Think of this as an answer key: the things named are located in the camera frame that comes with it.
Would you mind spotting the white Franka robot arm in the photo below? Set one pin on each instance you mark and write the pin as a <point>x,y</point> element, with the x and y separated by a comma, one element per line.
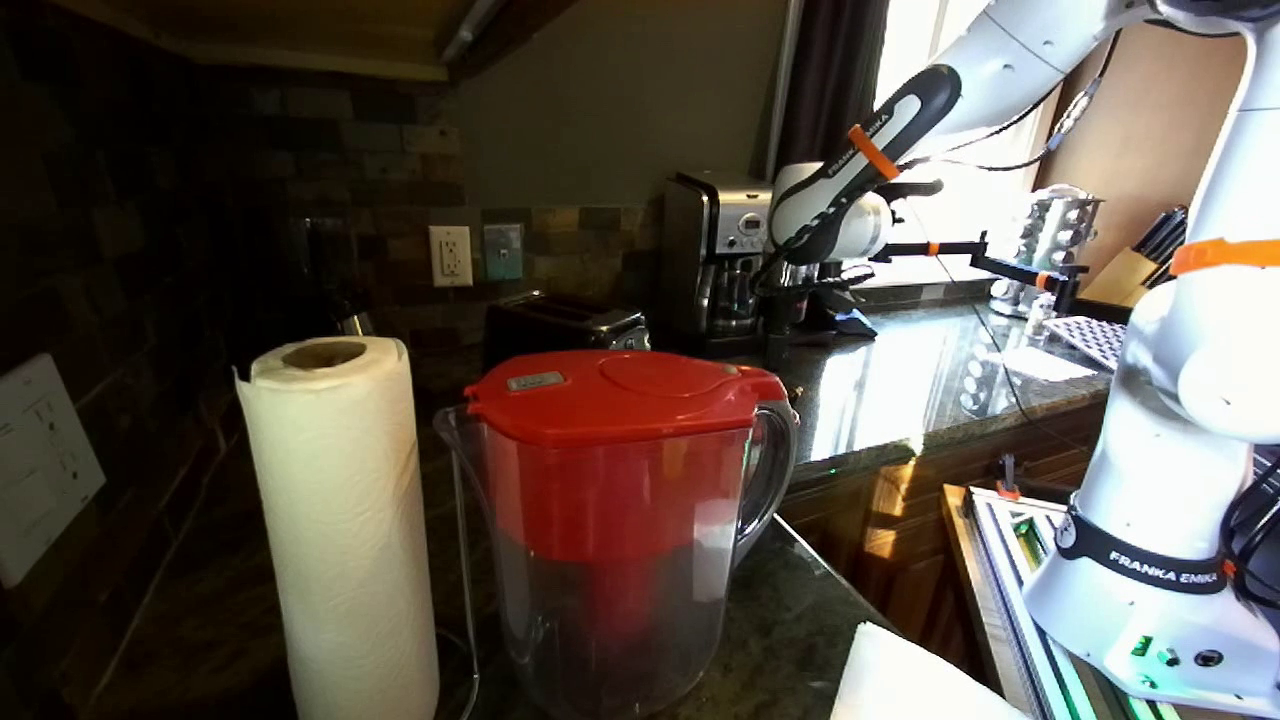
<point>1173,403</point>

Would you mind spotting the white paper sheet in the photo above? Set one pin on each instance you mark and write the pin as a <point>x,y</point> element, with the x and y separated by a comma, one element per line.
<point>922,681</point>

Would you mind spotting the wooden lower cabinet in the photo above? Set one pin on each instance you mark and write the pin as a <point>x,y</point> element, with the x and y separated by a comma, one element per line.
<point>906,532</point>

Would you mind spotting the white paper towel roll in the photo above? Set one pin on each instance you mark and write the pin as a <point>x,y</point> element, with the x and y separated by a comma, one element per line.
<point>341,532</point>

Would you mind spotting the clear water pitcher red lid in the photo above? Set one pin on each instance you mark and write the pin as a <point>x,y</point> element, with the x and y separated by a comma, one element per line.
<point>613,532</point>

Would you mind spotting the white wall outlet plate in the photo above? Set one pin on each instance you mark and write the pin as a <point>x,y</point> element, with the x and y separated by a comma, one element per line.
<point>43,467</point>

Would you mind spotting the wooden upper cabinet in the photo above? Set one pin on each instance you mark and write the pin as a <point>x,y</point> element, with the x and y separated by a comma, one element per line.
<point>266,25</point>

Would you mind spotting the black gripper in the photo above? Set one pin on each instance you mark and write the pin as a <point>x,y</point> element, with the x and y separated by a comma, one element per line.
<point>804,273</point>

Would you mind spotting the wooden knife block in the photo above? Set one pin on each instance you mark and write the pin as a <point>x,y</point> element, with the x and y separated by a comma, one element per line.
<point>1134,267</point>

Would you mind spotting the checkered dish mat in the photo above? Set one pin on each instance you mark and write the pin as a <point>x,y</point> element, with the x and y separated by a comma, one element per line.
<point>1085,341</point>

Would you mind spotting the white wall switch plate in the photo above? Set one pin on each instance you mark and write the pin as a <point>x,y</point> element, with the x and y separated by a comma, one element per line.
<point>450,254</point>

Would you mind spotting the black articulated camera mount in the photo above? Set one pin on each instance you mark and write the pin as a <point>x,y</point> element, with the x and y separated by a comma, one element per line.
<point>953,248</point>

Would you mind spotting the black toaster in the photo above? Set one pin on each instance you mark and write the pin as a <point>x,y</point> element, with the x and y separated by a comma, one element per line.
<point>562,325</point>

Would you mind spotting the pale blue wall plate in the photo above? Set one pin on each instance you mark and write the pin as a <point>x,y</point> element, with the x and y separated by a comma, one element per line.
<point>506,248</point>

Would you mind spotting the wooden cabinet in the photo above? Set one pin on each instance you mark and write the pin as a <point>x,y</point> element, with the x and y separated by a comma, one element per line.
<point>906,532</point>
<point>266,25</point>

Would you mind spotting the black coffee maker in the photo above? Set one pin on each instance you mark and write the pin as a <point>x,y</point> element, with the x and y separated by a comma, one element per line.
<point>707,254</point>

